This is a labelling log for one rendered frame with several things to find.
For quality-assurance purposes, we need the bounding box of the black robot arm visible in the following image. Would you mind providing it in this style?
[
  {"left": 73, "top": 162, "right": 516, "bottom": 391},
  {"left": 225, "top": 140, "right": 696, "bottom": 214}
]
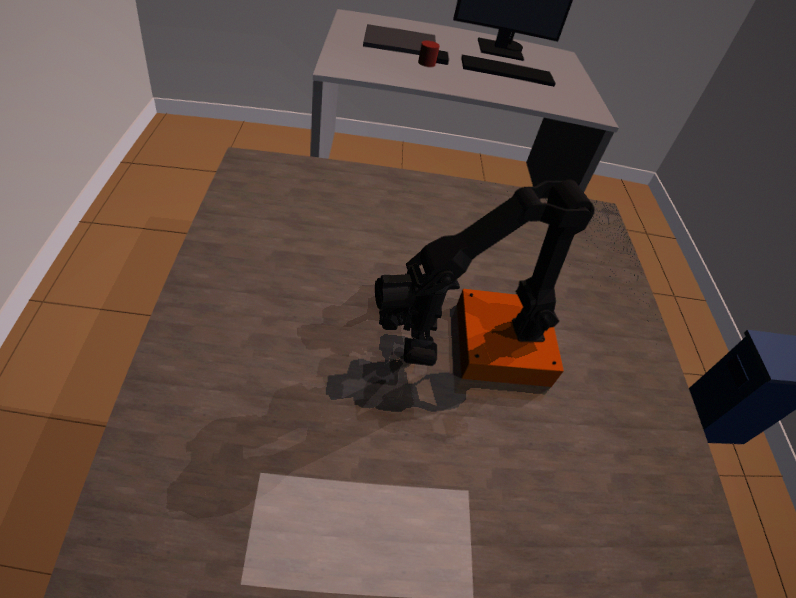
[{"left": 375, "top": 179, "right": 595, "bottom": 342}]

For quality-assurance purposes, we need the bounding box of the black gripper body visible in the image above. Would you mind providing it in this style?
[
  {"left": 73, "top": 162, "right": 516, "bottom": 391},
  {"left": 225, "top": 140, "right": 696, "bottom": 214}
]
[{"left": 404, "top": 302, "right": 442, "bottom": 366}]

